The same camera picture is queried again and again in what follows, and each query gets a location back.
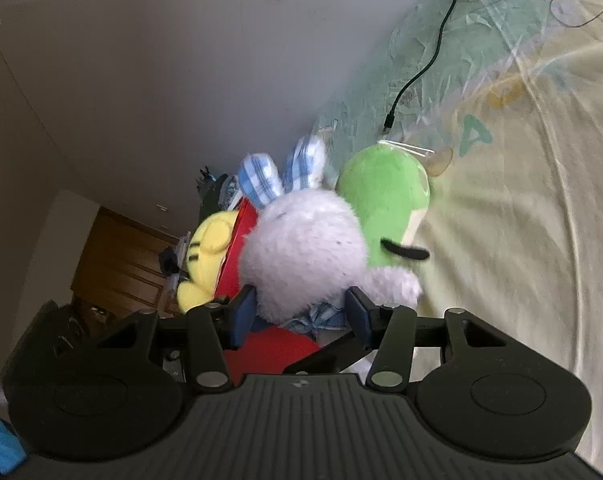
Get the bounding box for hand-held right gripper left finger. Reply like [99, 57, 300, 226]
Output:
[96, 285, 257, 394]

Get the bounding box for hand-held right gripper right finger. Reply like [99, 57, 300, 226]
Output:
[344, 286, 508, 394]

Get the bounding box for red cardboard box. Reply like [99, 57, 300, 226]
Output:
[214, 197, 322, 389]

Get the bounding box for white rabbit plush checked ears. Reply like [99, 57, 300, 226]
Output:
[236, 135, 423, 336]

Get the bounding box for green plush toy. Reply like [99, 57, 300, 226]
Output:
[335, 142, 432, 268]

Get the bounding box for pile of clutter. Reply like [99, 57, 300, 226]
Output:
[198, 167, 233, 221]

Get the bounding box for brown wooden cabinet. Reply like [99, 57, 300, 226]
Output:
[70, 207, 187, 319]

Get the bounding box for printed pastel bed sheet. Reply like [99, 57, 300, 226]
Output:
[314, 0, 603, 471]

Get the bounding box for black charging cable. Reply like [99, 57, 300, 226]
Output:
[381, 0, 520, 134]

